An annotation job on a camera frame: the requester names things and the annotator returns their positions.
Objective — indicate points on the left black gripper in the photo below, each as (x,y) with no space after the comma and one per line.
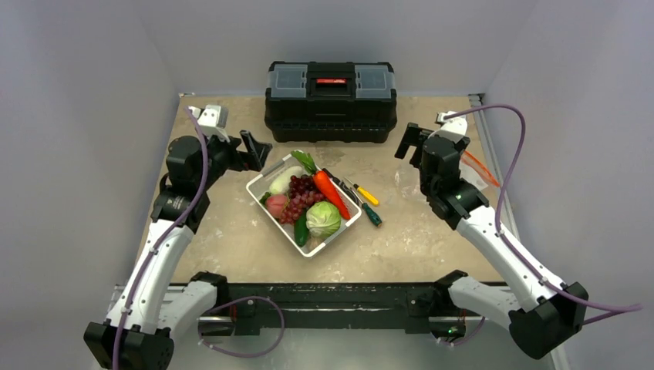
(241,160)

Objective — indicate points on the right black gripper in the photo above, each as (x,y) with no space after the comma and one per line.
(415,138)

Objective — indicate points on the pink peach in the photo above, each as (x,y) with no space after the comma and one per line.
(275,205)

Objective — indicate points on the clear zip top bag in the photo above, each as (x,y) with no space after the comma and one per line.
(473,170)

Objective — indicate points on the orange plastic carrot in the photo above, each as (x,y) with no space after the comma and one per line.
(322,181)

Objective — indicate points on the green cabbage head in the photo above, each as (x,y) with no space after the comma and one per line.
(323,219)

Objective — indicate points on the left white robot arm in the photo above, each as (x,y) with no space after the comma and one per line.
(141,330)

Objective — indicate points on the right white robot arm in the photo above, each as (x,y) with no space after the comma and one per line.
(539,310)

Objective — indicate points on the black plastic toolbox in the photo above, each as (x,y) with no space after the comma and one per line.
(331,101)

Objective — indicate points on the red grape bunch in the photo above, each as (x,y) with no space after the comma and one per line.
(301,195)

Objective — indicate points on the white plastic basket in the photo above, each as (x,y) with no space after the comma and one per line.
(258,189)

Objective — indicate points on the dark green cucumber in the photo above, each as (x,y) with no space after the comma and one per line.
(301,232)

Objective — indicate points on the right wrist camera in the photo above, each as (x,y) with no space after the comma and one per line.
(453,129)

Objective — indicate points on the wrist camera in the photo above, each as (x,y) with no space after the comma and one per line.
(453,129)
(212,120)

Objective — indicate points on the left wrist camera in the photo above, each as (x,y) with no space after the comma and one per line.
(212,120)

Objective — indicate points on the aluminium table edge rail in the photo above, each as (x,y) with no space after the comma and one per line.
(491,161)

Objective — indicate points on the yellow handled screwdriver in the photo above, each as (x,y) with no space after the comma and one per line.
(365,193)

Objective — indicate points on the black wire stripper pliers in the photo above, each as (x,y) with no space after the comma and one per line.
(340,184)

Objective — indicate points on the green handled screwdriver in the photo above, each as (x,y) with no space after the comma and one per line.
(371,214)

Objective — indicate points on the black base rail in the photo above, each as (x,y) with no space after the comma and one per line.
(415,308)

